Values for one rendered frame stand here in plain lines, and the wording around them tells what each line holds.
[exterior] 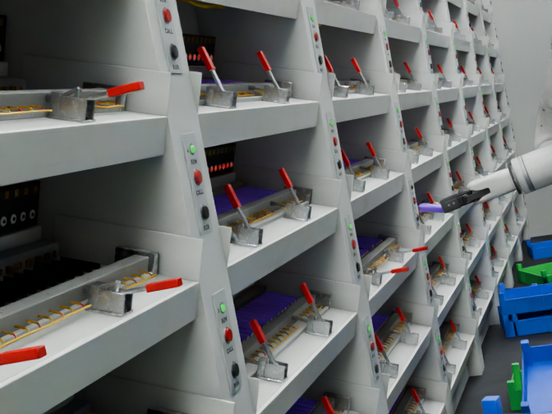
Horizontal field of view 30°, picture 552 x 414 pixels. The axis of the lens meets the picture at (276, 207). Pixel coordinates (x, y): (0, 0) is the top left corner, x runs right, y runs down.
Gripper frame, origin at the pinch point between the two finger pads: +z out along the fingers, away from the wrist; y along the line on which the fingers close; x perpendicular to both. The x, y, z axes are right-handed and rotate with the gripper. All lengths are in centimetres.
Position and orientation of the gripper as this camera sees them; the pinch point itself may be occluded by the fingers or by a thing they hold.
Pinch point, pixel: (451, 203)
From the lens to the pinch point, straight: 238.2
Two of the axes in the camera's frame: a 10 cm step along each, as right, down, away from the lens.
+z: -8.8, 3.7, 3.0
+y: -2.7, 1.2, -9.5
